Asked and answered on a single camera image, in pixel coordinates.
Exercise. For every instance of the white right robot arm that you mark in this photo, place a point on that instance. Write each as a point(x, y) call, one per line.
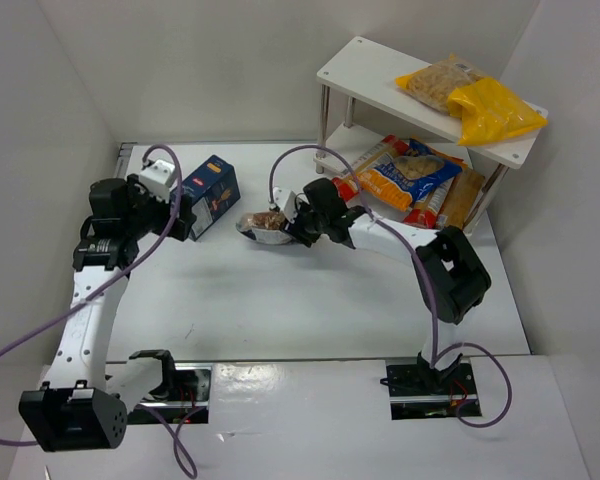
point(451, 277)

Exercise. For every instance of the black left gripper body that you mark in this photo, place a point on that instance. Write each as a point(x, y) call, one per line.
point(181, 220)

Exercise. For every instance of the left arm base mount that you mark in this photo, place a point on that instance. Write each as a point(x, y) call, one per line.
point(190, 395)

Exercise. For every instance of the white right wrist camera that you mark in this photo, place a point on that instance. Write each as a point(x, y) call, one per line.
point(285, 201)

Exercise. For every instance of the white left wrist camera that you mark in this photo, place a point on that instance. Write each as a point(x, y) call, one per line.
point(158, 179)

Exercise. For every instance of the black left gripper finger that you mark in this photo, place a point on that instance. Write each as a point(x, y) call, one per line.
point(180, 231)
point(185, 209)

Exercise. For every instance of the brown spaghetti pack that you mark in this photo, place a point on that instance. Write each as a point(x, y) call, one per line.
point(460, 199)

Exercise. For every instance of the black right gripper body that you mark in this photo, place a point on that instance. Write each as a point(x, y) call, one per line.
point(298, 230)

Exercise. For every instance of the blue pasta box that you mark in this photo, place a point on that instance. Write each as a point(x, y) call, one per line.
point(214, 189)

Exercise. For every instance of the red spaghetti pack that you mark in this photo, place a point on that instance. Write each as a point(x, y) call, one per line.
point(427, 212)

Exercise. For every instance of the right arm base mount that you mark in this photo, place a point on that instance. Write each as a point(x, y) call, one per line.
point(410, 398)

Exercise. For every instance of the white two-tier shelf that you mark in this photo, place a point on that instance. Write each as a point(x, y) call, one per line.
point(365, 71)

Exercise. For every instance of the yellow pasta bag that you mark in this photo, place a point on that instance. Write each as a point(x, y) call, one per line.
point(491, 113)

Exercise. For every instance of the clear macaroni pasta bag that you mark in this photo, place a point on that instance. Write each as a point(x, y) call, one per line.
point(433, 84)

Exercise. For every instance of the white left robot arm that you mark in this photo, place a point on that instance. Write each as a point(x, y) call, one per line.
point(77, 406)

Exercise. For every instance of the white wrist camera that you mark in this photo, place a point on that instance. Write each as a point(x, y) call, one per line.
point(158, 179)
point(285, 201)

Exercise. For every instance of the tricolour fusilli pasta bag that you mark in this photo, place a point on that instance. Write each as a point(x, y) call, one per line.
point(264, 227)

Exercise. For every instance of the orange red pasta bag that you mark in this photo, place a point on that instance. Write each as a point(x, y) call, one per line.
point(377, 174)

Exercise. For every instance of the blue macaroni pasta bag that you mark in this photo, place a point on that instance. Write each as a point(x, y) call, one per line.
point(426, 168)

